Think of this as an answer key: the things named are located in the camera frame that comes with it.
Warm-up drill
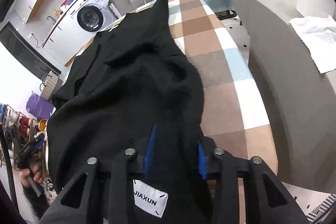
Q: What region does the person's left hand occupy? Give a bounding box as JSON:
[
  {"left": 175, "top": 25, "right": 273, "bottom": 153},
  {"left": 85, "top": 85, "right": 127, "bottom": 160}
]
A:
[{"left": 19, "top": 161, "right": 44, "bottom": 188}]

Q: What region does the white cloth on counter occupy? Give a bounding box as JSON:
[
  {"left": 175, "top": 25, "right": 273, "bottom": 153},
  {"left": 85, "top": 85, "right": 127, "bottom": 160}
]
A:
[{"left": 289, "top": 15, "right": 336, "bottom": 74}]

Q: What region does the white front-load washing machine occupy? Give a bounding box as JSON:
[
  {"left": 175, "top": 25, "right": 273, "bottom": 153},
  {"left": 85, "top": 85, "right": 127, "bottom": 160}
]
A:
[{"left": 59, "top": 0, "right": 117, "bottom": 32}]

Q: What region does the woven laundry basket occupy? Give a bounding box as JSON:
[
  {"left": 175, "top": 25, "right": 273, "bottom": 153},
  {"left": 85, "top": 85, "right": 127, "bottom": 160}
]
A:
[{"left": 39, "top": 71, "right": 63, "bottom": 101}]

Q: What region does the checkered tablecloth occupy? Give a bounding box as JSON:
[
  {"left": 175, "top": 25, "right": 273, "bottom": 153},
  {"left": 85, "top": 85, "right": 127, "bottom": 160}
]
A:
[{"left": 168, "top": 0, "right": 278, "bottom": 170}]

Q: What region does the black knitted garment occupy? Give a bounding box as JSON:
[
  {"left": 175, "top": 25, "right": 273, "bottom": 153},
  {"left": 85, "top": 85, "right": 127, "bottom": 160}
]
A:
[{"left": 43, "top": 0, "right": 213, "bottom": 223}]

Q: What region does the purple bag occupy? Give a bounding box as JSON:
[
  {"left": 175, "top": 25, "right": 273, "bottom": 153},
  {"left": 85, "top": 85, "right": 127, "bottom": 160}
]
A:
[{"left": 26, "top": 93, "right": 54, "bottom": 119}]

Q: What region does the shoe rack with shoes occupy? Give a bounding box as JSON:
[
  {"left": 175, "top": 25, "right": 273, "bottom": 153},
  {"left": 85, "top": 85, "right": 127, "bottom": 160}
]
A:
[{"left": 1, "top": 104, "right": 47, "bottom": 170}]

